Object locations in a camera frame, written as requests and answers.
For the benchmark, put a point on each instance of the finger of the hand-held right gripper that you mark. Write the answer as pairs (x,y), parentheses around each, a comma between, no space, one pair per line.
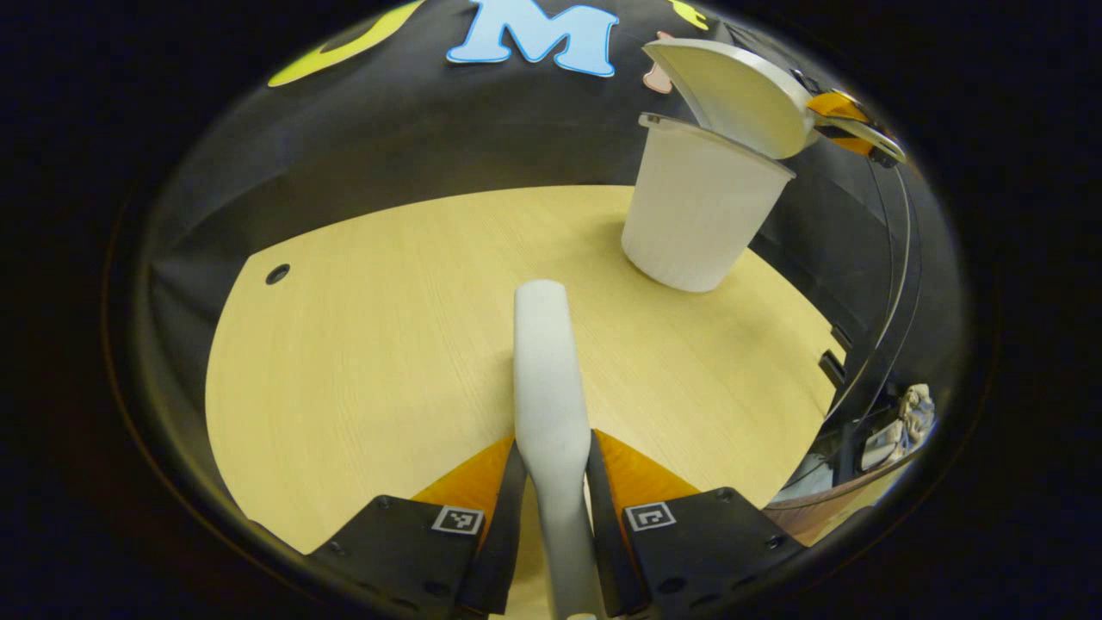
(861,147)
(835,105)

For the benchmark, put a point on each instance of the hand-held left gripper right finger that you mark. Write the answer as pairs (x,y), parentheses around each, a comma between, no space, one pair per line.
(607,542)

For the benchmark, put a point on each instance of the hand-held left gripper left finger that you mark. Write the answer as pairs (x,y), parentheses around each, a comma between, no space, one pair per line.
(504,542)

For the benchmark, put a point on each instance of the grey plastic dustpan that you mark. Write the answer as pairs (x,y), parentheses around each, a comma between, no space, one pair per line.
(740,95)

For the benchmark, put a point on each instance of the small grey broom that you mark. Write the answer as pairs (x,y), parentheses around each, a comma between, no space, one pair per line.
(547,387)

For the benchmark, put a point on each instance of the white ribbed garbage bin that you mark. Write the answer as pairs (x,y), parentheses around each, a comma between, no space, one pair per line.
(689,215)

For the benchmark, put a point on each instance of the wooden desktop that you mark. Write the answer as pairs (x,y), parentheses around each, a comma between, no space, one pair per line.
(362,370)

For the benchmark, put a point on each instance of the white cloth bundle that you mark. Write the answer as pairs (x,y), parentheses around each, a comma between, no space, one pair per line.
(917,409)

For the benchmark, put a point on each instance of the black desk edge bracket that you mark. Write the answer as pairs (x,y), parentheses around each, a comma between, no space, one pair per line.
(832,368)
(841,336)

